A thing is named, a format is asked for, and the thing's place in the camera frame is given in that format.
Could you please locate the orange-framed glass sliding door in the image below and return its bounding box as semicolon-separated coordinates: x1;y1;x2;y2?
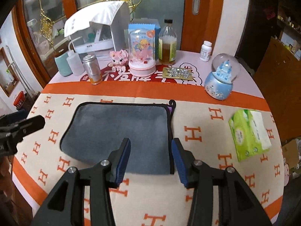
12;0;223;86

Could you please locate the brown wooden cabinet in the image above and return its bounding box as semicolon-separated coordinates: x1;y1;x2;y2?
253;38;301;142

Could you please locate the teal cylindrical speaker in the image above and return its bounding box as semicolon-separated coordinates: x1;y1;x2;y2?
54;52;72;77

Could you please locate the white countertop appliance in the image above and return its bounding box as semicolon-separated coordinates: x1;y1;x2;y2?
66;12;130;54

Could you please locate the cardboard box on floor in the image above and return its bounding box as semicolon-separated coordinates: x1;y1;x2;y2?
282;139;300;169

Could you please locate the white pill bottle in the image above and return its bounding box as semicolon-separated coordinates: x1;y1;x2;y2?
199;41;212;62

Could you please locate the silver orange can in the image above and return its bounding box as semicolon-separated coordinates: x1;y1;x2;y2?
82;55;102;85

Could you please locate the pink block pig figure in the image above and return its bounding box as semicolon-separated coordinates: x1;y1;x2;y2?
109;50;129;66

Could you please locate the white plastic squeeze bottle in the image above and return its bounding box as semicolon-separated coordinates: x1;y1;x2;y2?
66;42;85;76

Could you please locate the red bucket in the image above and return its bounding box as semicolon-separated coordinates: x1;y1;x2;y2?
13;91;26;108

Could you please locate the white cloth on appliance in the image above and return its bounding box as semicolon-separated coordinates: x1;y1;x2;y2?
64;1;130;37

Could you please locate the blue snack box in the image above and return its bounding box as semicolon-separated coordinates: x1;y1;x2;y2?
128;18;161;60

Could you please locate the amber liquid glass bottle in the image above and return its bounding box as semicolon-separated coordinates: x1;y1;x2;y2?
158;19;178;65

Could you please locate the blister pill pack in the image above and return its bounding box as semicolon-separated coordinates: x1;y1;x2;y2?
162;67;193;81

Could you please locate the blue castle snow globe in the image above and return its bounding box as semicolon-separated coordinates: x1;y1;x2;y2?
204;53;241;101

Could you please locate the green tissue pack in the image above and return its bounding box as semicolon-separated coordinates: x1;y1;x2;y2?
229;109;271;162

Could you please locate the purple and grey towel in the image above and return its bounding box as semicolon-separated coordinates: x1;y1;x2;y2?
60;99;176;175

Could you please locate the pink dome music box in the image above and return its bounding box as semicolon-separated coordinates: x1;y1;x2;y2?
128;28;156;78

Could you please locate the orange H-pattern table blanket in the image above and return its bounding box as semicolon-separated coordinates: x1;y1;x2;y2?
12;81;284;225

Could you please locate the pink white tablecloth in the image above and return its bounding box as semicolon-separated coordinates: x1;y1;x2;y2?
12;50;264;214

